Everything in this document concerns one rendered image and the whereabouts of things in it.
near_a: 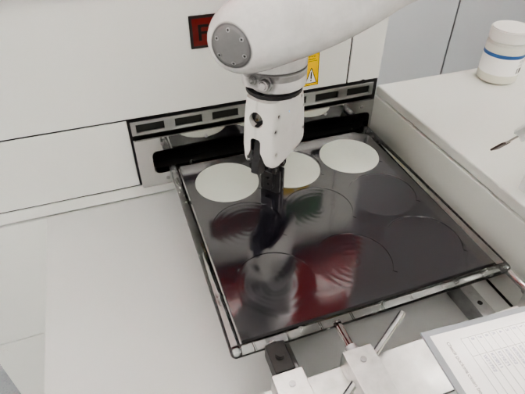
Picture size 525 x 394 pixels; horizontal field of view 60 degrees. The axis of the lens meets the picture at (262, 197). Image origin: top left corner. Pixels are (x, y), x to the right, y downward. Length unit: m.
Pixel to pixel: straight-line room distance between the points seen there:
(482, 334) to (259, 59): 0.34
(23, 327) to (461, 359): 0.84
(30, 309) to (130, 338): 0.41
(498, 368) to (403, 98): 0.51
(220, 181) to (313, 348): 0.29
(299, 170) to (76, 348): 0.41
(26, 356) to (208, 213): 0.61
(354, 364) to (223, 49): 0.35
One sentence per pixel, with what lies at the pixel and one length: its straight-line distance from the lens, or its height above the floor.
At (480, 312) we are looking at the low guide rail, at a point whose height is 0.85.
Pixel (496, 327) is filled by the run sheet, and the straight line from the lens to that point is 0.50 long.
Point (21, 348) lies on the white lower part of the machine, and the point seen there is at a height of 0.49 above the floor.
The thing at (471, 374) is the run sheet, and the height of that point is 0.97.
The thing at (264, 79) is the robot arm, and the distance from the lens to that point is 0.56.
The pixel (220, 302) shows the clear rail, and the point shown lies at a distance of 0.55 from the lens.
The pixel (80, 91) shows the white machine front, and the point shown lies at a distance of 0.73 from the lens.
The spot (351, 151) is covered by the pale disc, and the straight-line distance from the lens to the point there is 0.80.
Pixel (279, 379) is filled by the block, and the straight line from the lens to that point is 0.49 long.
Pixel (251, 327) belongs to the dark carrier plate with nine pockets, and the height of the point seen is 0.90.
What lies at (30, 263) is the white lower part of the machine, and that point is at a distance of 0.93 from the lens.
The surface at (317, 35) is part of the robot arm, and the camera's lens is 0.45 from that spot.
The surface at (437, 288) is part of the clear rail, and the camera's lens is 0.60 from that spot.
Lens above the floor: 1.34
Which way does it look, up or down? 40 degrees down
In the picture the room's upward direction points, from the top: straight up
